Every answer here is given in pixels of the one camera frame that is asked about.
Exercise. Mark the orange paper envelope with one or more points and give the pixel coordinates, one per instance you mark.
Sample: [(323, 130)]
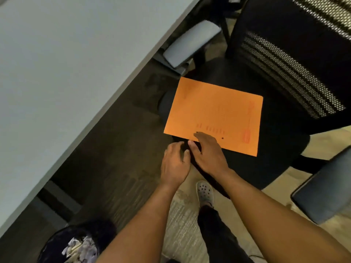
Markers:
[(216, 112)]

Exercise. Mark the person's left hand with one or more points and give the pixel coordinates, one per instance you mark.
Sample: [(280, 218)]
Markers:
[(172, 167)]

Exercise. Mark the black mesh chair backrest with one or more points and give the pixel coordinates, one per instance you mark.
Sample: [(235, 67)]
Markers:
[(296, 51)]

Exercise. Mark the grey desk leg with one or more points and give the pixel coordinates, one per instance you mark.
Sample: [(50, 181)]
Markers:
[(59, 201)]

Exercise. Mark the black trash bin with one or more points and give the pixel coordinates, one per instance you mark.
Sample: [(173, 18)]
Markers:
[(96, 232)]

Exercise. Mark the black office chair seat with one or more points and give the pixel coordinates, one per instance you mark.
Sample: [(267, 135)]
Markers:
[(271, 150)]

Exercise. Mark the person's right thumb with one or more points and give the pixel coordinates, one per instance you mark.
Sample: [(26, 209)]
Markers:
[(194, 148)]

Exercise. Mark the person's right forearm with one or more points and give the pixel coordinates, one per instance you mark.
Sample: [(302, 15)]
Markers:
[(274, 221)]

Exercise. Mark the person's left thumb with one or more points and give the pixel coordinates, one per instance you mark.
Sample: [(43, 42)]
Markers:
[(187, 157)]

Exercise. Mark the grey clog shoe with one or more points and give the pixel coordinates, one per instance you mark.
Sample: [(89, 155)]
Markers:
[(204, 193)]

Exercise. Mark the grey chair armrest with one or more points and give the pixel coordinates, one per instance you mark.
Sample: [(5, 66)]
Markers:
[(190, 42), (325, 188)]

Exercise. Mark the crumpled white paper waste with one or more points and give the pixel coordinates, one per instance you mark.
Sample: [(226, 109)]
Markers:
[(81, 250)]

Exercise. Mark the black trouser leg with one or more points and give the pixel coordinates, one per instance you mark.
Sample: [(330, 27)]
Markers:
[(219, 238)]

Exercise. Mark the person's right hand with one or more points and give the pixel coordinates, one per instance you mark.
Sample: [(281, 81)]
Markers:
[(211, 158)]

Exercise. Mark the person's left forearm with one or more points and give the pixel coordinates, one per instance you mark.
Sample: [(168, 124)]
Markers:
[(142, 230)]

